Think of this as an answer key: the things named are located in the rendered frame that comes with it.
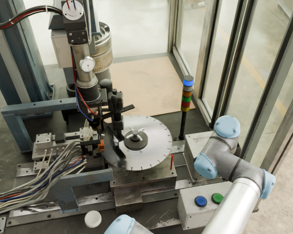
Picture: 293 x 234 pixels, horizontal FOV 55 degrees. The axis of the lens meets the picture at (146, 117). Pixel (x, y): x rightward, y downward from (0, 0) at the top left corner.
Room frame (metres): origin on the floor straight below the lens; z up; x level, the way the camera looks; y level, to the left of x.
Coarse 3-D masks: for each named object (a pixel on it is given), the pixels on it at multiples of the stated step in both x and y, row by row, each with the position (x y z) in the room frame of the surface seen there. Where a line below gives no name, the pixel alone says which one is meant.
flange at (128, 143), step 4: (128, 132) 0.87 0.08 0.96; (140, 132) 0.87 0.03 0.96; (144, 132) 0.87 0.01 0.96; (124, 136) 0.84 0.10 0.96; (132, 136) 0.83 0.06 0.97; (140, 136) 0.83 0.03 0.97; (144, 136) 0.84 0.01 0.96; (124, 140) 0.82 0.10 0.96; (128, 140) 0.82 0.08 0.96; (132, 140) 0.81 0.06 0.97; (136, 140) 0.81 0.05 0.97; (144, 140) 0.82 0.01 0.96; (128, 144) 0.80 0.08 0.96; (132, 144) 0.79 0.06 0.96; (136, 144) 0.79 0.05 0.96; (140, 144) 0.79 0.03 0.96; (144, 144) 0.80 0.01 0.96; (132, 148) 0.78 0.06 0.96; (136, 148) 0.78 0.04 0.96; (140, 148) 0.78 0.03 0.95
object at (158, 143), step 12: (132, 120) 0.96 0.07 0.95; (144, 120) 0.96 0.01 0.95; (156, 120) 0.95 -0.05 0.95; (108, 132) 0.88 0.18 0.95; (156, 132) 0.88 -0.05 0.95; (168, 132) 0.87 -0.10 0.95; (108, 144) 0.80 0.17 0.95; (120, 144) 0.80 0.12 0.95; (156, 144) 0.80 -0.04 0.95; (168, 144) 0.80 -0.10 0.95; (108, 156) 0.74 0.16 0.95; (120, 156) 0.74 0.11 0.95; (132, 156) 0.74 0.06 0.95; (144, 156) 0.74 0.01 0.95; (156, 156) 0.73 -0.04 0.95; (120, 168) 0.68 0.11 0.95; (132, 168) 0.68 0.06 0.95; (144, 168) 0.68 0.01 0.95
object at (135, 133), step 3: (132, 129) 0.85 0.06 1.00; (141, 129) 0.85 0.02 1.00; (144, 129) 0.85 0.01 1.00; (132, 132) 0.83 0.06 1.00; (135, 132) 0.83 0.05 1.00; (138, 132) 0.83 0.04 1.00; (129, 135) 0.82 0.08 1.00; (132, 135) 0.82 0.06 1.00; (135, 135) 0.82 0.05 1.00; (138, 135) 0.81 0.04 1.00; (135, 138) 0.82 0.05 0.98; (141, 138) 0.80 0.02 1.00
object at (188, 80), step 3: (186, 75) 1.04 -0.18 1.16; (189, 75) 1.04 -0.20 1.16; (186, 78) 1.01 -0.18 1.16; (189, 78) 1.01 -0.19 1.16; (192, 78) 1.01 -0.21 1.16; (183, 81) 1.02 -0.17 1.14; (186, 81) 1.00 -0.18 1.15; (189, 81) 0.99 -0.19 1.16; (192, 81) 1.00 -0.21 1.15; (186, 84) 1.00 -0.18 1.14; (189, 84) 0.99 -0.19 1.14; (192, 84) 1.00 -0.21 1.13
